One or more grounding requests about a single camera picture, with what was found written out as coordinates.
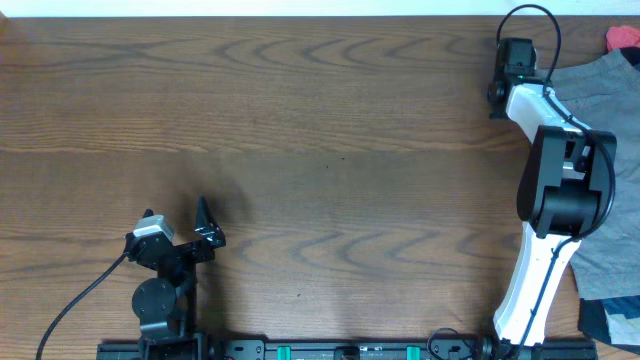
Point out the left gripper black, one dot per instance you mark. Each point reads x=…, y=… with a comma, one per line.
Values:
x=206, y=228

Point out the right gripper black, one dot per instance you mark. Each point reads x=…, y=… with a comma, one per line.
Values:
x=498, y=113

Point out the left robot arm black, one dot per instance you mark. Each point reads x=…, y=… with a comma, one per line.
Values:
x=166, y=304

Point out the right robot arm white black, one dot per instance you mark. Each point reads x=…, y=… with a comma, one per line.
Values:
x=565, y=193

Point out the red cloth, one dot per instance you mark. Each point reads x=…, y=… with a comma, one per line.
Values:
x=624, y=36

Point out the black patterned garment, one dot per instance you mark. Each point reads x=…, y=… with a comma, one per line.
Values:
x=612, y=321

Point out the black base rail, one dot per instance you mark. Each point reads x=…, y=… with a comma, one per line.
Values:
x=440, y=346

